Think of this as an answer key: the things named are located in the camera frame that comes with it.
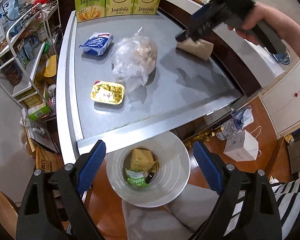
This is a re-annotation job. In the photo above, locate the large kraft paper cup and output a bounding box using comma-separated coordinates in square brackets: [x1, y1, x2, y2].
[177, 38, 213, 61]

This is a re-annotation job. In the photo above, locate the clear bag of scraps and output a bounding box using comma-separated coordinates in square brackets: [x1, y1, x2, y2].
[110, 27, 158, 93]

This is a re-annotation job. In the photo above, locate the green white snack bag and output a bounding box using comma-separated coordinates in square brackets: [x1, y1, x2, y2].
[125, 169, 148, 187]

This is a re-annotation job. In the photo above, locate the blue white tissue pack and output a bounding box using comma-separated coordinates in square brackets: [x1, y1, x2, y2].
[79, 32, 114, 56]

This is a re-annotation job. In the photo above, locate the gold foil butter pack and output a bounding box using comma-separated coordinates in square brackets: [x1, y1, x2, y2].
[90, 81, 125, 105]

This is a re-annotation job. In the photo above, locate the yellow cartoon rabbit box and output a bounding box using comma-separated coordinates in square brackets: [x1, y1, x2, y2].
[130, 148, 156, 172]

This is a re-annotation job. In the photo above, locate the white round trash bin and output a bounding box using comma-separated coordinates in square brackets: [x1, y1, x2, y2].
[106, 132, 191, 208]

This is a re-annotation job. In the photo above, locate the person right hand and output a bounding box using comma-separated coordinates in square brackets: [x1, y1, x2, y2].
[227, 0, 300, 46]

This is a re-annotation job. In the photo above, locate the tan printed flour bag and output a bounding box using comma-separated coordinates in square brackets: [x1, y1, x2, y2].
[36, 146, 64, 173]

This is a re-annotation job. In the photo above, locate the right Jagabee face box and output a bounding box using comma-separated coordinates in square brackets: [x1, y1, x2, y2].
[132, 0, 160, 15]

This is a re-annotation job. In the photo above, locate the jagabee face box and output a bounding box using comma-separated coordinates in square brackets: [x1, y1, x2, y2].
[105, 0, 134, 17]
[132, 0, 160, 15]

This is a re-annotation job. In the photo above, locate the grey trousers leg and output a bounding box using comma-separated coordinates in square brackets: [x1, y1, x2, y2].
[122, 184, 218, 239]

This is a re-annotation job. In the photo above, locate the black white magazine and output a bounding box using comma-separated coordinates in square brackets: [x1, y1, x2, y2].
[24, 120, 59, 153]

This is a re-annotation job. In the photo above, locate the middle Jagabee face box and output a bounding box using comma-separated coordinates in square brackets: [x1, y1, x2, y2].
[105, 0, 134, 17]

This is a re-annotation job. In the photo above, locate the plastic water bottle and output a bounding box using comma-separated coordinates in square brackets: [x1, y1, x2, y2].
[215, 107, 254, 140]

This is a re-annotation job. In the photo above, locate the green white carton box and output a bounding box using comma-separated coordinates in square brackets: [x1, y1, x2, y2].
[28, 101, 51, 121]

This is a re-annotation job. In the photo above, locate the Jagabee box with fries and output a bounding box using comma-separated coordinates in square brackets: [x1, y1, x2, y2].
[75, 0, 106, 22]

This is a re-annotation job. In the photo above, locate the yellow envelope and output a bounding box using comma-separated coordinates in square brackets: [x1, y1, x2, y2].
[44, 55, 57, 77]

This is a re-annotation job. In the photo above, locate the white metal storage rack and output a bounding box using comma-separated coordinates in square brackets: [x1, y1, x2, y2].
[0, 0, 62, 108]

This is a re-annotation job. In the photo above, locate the blue white pouch bag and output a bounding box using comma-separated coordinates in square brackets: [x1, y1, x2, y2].
[1, 0, 19, 21]

